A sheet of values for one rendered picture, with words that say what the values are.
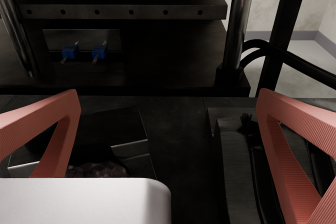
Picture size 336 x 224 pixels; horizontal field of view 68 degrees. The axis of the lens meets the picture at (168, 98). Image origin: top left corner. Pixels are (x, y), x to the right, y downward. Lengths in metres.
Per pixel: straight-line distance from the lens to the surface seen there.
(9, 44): 1.42
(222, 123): 0.52
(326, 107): 0.90
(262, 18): 3.32
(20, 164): 0.54
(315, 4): 3.52
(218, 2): 0.90
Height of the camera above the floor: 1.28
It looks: 36 degrees down
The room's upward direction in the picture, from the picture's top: straight up
